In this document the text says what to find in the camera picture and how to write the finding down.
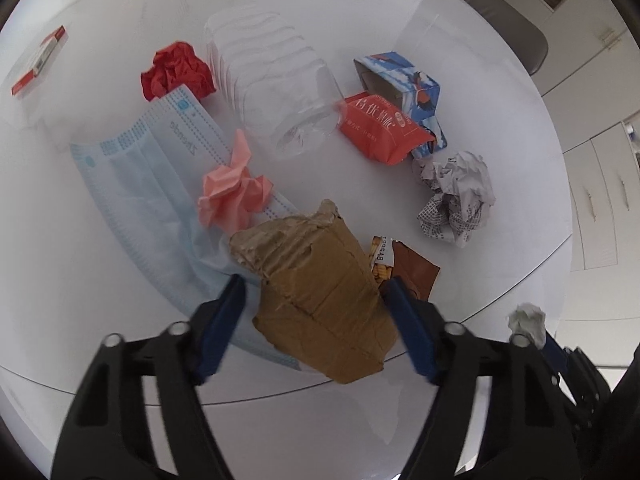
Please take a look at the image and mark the brown snack wrapper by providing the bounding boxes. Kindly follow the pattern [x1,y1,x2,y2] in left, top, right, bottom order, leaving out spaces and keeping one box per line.
[369,236,440,301]

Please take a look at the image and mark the brown cardboard piece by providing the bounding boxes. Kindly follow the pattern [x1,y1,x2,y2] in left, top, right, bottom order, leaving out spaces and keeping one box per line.
[230,200,398,384]

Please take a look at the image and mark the white tissue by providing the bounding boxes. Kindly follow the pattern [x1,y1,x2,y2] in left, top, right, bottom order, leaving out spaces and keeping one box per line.
[508,302,547,349]

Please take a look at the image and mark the white drawer cabinet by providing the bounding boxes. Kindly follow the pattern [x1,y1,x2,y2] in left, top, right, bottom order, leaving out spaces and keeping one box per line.
[564,122,639,271]

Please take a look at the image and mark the pink paper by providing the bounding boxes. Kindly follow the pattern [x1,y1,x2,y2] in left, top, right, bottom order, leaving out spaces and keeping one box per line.
[198,129,273,235]

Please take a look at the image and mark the blue surgical face mask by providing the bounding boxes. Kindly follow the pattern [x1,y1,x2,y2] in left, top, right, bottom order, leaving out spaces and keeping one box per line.
[70,86,300,370]

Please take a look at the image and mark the red snack pouch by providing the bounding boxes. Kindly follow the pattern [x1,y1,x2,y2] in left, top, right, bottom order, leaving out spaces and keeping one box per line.
[340,92,436,166]

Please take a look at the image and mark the grey dining chair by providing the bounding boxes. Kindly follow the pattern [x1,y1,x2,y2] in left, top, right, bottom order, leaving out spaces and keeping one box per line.
[463,0,549,76]

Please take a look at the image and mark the red white cigarette box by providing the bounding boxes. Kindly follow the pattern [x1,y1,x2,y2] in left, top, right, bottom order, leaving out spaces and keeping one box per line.
[11,26,66,96]

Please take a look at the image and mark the white printed paper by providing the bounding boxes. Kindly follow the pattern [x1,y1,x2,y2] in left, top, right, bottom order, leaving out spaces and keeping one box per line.
[412,151,496,248]

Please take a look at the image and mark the blue patterned carton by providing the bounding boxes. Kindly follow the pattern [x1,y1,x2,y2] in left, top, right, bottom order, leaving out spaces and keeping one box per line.
[354,51,448,159]

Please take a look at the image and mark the red paper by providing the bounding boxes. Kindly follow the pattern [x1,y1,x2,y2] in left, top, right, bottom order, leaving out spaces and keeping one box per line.
[140,41,216,102]

